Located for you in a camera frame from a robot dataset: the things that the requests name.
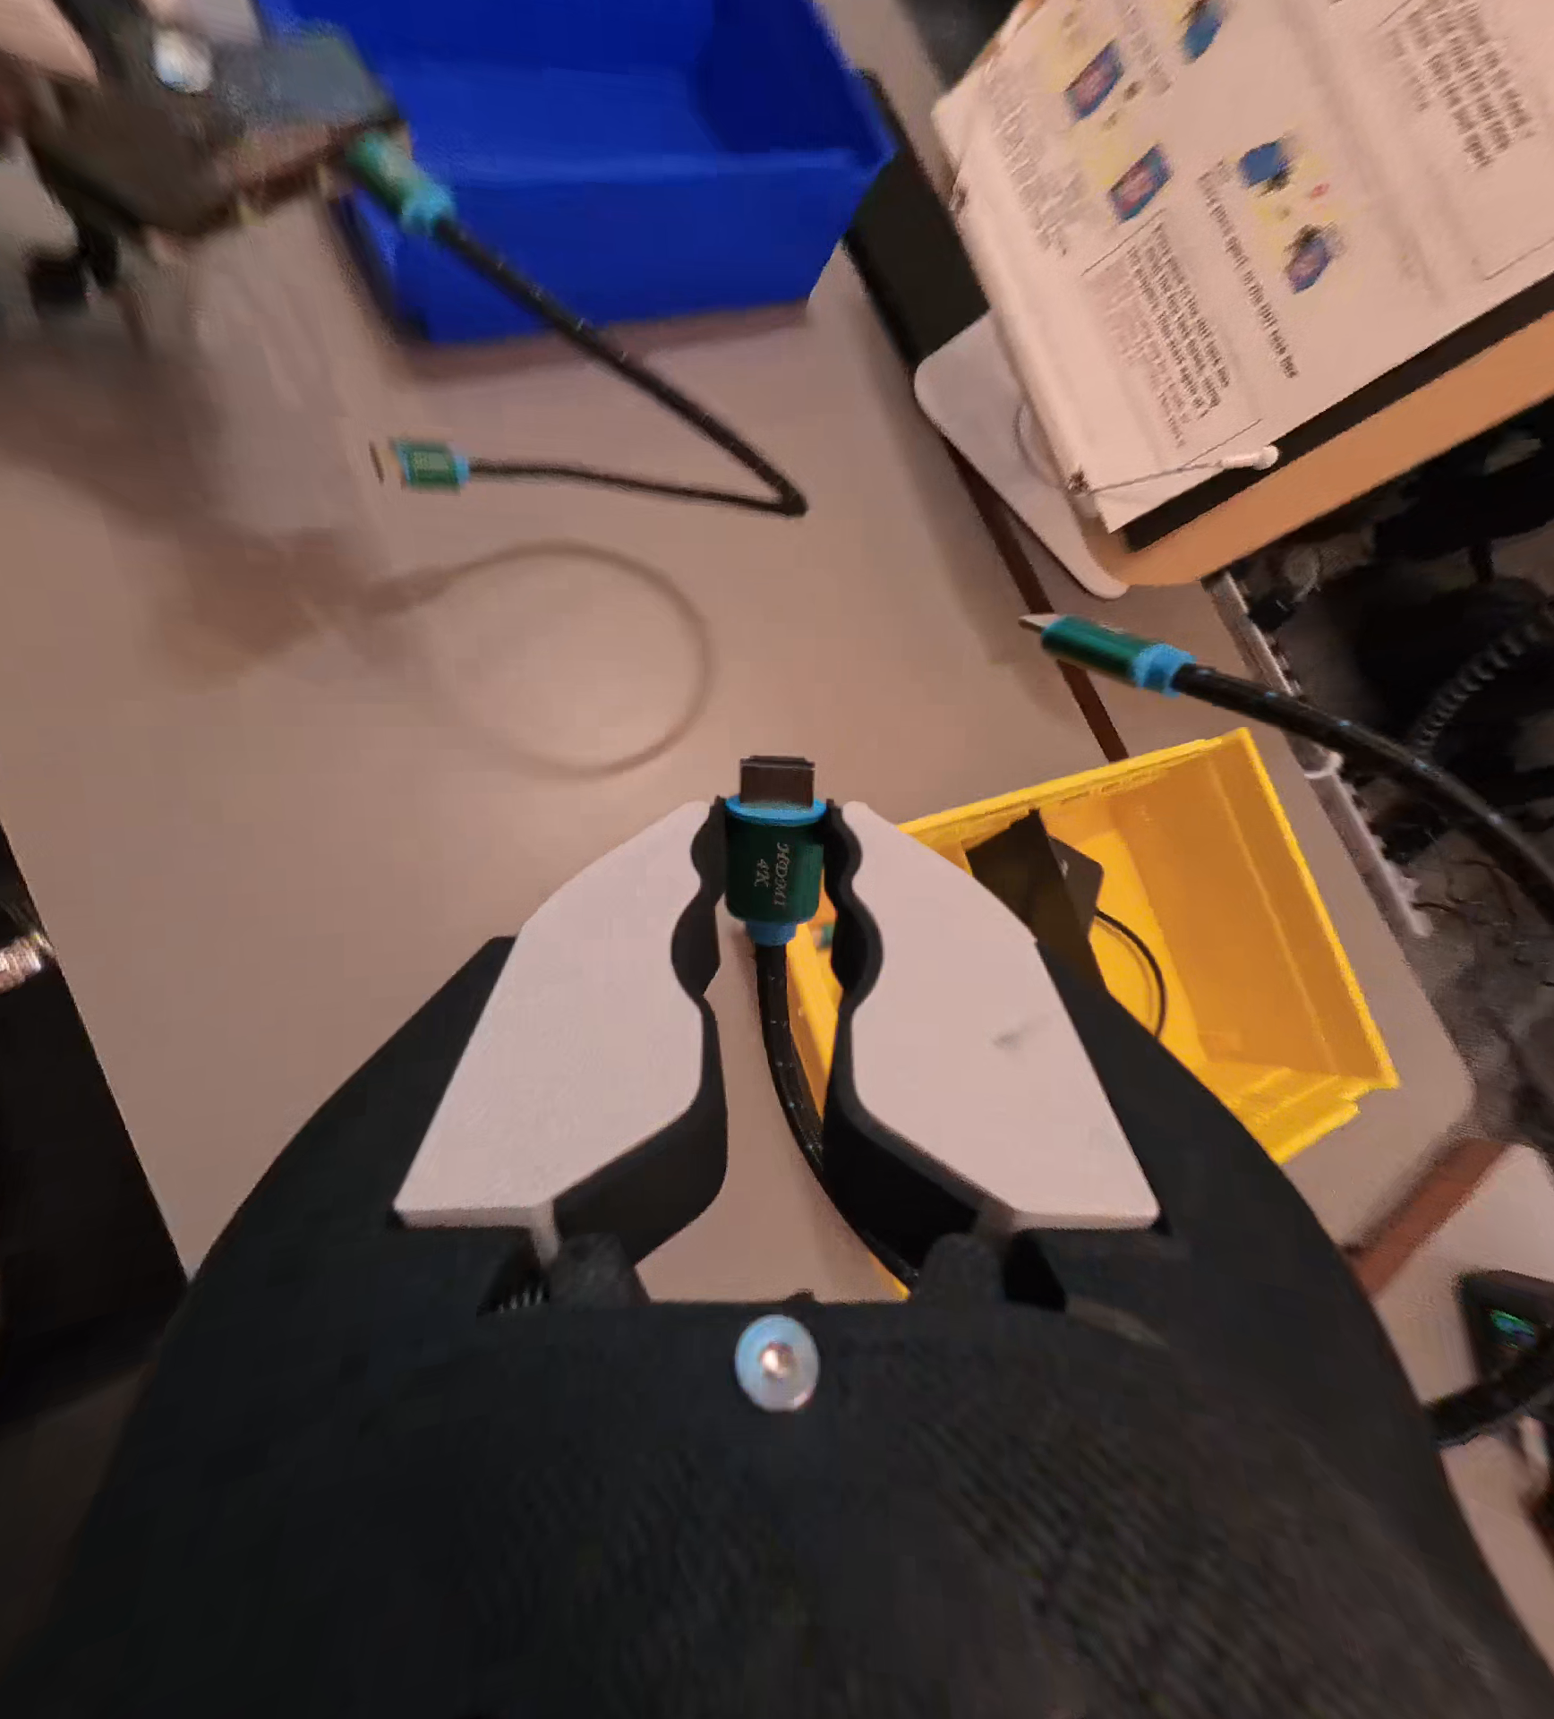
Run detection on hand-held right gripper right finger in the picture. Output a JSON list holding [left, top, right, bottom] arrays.
[[824, 799, 1162, 1247]]

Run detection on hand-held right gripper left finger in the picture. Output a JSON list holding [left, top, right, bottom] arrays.
[[390, 799, 730, 1261]]

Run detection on black braided cable green plug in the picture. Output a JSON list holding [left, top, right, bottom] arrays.
[[720, 610, 1554, 1449], [343, 127, 810, 520]]

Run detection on black adapter hub with cable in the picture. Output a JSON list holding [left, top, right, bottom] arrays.
[[31, 19, 402, 243]]

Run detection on grey desk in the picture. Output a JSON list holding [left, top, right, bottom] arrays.
[[0, 133, 1476, 1345]]

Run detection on yellow plastic bin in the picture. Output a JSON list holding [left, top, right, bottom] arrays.
[[787, 728, 1400, 1166]]

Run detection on person's black trousers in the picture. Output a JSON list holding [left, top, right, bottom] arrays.
[[0, 630, 188, 1479]]

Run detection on black device with green light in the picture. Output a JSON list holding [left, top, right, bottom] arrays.
[[1453, 1269, 1554, 1579]]

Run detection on blue plastic bin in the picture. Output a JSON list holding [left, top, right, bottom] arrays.
[[253, 0, 895, 345]]

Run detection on white stand base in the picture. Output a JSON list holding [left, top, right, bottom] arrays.
[[913, 314, 1133, 601]]

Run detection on wooden document board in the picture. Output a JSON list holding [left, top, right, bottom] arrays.
[[1099, 221, 1554, 589]]

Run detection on printed instruction sheet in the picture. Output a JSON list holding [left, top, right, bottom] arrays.
[[930, 0, 1554, 534]]

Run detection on thin black cable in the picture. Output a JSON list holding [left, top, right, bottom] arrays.
[[1091, 909, 1170, 1039]]

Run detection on white cable tray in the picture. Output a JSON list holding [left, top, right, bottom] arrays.
[[1203, 569, 1435, 939]]

